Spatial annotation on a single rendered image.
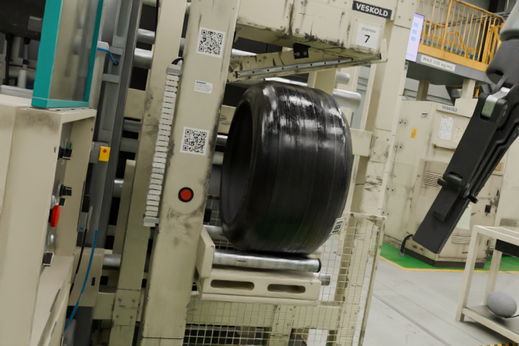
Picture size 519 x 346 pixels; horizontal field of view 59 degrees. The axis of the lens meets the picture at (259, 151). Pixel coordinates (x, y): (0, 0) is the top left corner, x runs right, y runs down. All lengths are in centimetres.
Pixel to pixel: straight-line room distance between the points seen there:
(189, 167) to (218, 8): 47
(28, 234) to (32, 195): 5
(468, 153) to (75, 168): 93
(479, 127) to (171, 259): 108
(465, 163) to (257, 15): 127
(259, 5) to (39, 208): 120
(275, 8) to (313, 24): 16
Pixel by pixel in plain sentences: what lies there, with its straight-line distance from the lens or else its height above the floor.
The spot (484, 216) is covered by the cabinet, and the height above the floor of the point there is 67.
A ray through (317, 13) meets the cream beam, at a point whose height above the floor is 174.
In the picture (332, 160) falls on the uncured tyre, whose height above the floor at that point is 124.
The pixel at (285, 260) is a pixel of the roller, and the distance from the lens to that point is 141.
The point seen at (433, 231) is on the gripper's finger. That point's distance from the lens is 55.
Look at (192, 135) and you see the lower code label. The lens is 135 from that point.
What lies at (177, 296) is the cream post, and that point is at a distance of 146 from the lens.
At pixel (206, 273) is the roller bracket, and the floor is 87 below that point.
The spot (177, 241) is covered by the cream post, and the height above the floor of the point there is 92.
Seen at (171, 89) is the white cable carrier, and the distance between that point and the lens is 136.
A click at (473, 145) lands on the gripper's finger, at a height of 131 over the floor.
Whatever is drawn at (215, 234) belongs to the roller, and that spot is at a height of 90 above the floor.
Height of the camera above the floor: 129
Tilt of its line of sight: 3 degrees down
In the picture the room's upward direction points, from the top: 10 degrees clockwise
